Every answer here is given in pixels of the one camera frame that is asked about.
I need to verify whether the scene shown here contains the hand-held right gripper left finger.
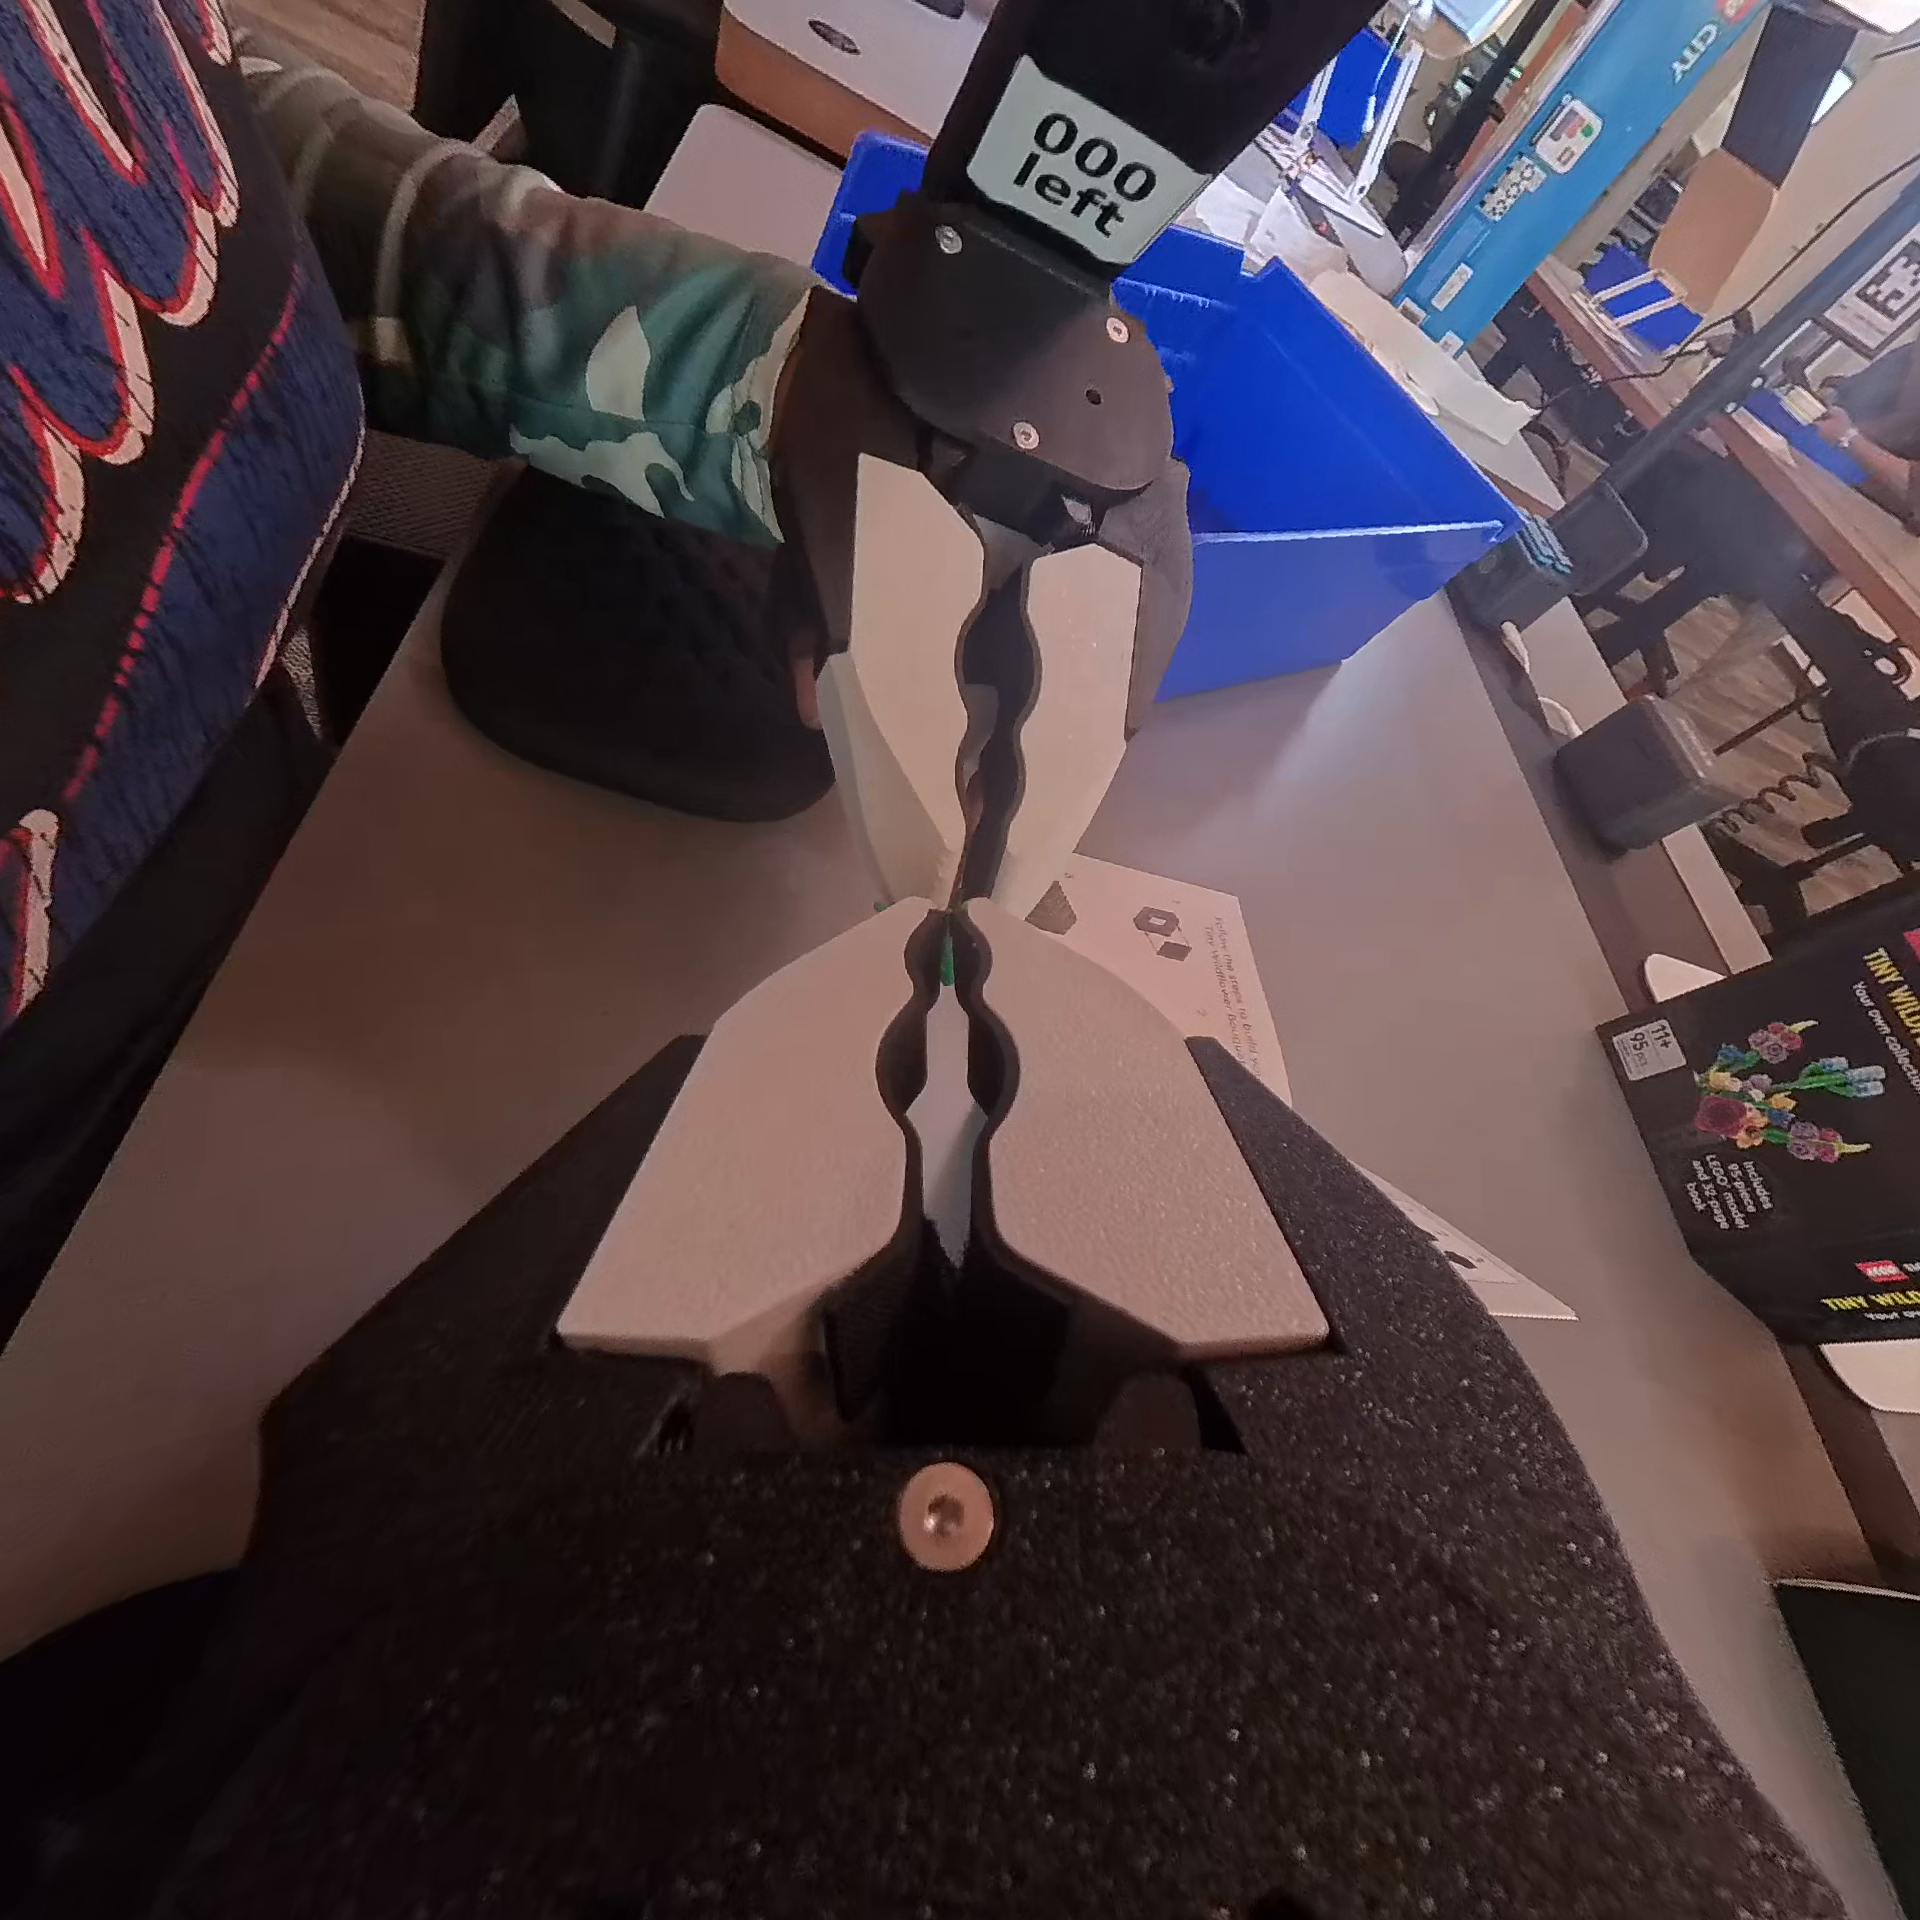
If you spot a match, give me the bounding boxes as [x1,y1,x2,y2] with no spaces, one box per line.
[562,900,954,1416]

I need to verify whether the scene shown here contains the black mesh cushion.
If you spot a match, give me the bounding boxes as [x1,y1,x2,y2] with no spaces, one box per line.
[440,468,844,822]

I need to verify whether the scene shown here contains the matte black box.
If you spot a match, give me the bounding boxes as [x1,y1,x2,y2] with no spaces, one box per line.
[1769,1578,1920,1886]

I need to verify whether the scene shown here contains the white instruction booklet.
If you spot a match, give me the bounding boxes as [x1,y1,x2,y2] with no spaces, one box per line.
[1031,858,1579,1322]

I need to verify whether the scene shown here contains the blue plastic bin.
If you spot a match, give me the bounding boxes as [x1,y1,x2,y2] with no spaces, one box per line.
[817,133,1518,698]

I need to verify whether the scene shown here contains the person's left forearm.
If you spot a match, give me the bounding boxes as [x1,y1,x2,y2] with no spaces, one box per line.
[256,61,820,548]

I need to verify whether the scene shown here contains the black glossy cardboard box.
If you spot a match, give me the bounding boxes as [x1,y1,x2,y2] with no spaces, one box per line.
[1601,884,1920,1346]

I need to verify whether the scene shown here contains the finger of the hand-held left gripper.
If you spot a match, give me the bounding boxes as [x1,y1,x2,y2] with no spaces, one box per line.
[817,452,986,911]
[986,542,1148,929]

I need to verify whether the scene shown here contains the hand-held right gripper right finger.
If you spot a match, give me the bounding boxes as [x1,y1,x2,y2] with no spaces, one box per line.
[965,900,1332,1416]

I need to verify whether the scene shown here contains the black light stand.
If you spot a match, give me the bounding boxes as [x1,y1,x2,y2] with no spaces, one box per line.
[1514,168,1920,581]

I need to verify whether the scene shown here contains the dark charger block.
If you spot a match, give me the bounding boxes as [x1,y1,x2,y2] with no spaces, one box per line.
[1456,485,1650,631]

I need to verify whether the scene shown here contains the person's dark clothing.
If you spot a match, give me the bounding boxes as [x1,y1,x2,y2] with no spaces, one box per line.
[0,0,369,1337]

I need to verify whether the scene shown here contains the blue printed carton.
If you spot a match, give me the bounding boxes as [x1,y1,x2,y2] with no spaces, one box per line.
[1395,0,1775,336]

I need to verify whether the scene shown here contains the grey desk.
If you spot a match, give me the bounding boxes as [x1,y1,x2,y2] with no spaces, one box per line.
[0,105,1920,1920]

